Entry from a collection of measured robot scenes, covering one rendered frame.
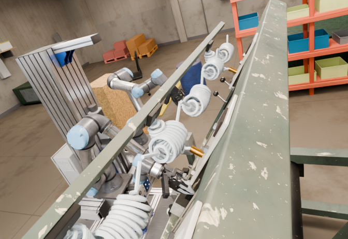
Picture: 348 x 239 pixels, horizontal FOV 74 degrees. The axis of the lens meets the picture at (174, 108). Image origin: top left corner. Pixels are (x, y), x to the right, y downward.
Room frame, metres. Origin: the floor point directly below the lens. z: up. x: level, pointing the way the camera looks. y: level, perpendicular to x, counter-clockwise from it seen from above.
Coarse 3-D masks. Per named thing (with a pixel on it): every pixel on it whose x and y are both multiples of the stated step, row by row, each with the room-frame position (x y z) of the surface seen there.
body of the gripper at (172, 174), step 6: (162, 168) 0.95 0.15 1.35; (168, 168) 0.97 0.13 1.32; (174, 168) 0.97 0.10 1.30; (162, 174) 0.94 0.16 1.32; (168, 174) 0.94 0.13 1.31; (174, 174) 0.92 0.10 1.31; (180, 174) 0.94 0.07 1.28; (168, 180) 0.90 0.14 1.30; (174, 180) 0.89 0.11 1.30; (174, 186) 0.89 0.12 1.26
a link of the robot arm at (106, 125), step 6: (90, 114) 1.22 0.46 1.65; (96, 114) 1.23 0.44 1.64; (96, 120) 1.18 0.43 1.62; (102, 120) 1.20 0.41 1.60; (108, 120) 1.22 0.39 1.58; (102, 126) 1.18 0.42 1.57; (108, 126) 1.19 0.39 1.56; (114, 126) 1.21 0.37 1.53; (102, 132) 1.18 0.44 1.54; (108, 132) 1.18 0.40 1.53; (114, 132) 1.18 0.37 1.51; (132, 138) 1.19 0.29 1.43; (132, 144) 1.15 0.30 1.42; (138, 144) 1.17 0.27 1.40; (132, 150) 1.14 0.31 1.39; (138, 150) 1.13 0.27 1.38; (144, 150) 1.14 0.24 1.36
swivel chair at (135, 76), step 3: (135, 51) 5.63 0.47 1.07; (135, 54) 5.32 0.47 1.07; (135, 57) 5.31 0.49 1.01; (135, 60) 5.33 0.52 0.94; (138, 63) 5.62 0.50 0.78; (138, 66) 5.32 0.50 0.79; (138, 69) 5.31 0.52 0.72; (138, 72) 5.68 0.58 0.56; (141, 72) 5.63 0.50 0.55; (135, 75) 5.50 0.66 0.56; (138, 75) 5.42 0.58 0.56; (141, 75) 5.35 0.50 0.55; (135, 78) 5.29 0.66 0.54; (138, 78) 5.29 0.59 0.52; (135, 81) 5.52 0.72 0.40; (150, 93) 5.34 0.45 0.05
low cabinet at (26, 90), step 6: (24, 84) 8.20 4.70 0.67; (30, 84) 7.89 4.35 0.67; (12, 90) 7.95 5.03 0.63; (18, 90) 7.84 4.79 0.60; (24, 90) 7.72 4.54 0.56; (30, 90) 7.61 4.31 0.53; (18, 96) 7.92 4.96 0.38; (24, 96) 7.79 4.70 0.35; (30, 96) 7.68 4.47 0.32; (36, 96) 7.57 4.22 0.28; (24, 102) 7.87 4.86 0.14; (30, 102) 7.76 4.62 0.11; (36, 102) 7.69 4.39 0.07
